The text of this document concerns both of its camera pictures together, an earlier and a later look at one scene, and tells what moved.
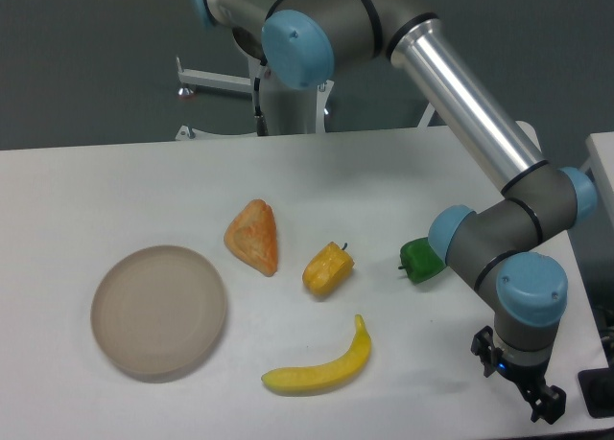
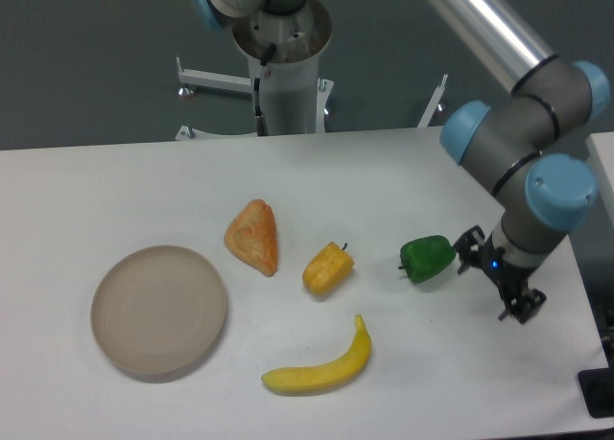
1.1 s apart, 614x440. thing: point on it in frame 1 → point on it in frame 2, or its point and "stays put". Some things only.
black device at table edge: (597, 386) stays put
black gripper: (548, 403) → (511, 279)
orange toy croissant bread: (252, 235) stays put
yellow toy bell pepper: (328, 269) stays put
